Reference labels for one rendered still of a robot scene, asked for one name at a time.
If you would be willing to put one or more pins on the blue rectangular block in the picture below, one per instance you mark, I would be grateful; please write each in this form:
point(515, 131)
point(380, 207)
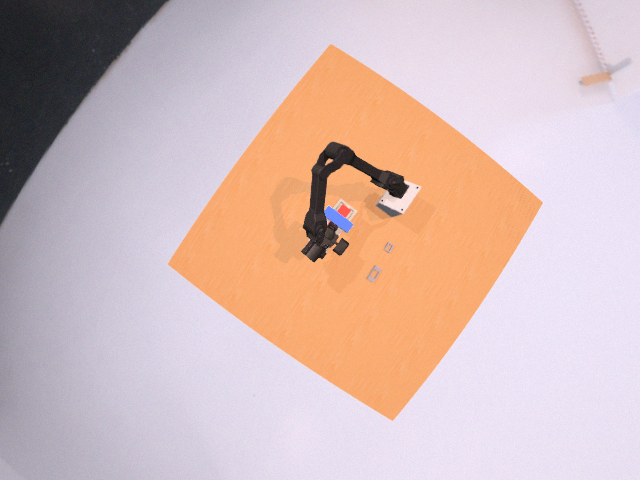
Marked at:
point(338, 219)

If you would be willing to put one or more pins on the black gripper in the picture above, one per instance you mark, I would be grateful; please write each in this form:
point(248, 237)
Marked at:
point(340, 247)

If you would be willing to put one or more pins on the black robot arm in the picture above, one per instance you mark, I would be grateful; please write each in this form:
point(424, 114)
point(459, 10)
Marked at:
point(315, 221)

